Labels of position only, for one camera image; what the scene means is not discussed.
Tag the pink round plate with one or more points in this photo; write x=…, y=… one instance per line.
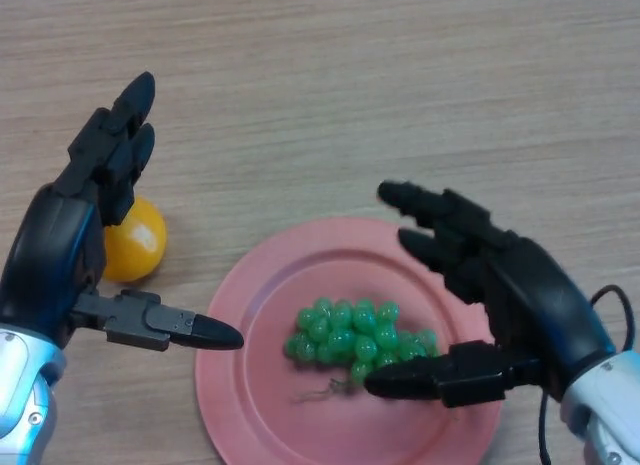
x=260, y=385

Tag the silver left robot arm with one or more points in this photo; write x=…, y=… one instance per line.
x=20, y=380

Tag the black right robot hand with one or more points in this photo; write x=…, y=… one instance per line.
x=535, y=295

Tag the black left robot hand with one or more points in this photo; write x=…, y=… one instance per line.
x=50, y=250

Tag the green grapes bunch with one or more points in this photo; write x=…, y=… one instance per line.
x=350, y=335

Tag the orange yellow pear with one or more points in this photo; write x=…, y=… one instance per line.
x=137, y=245

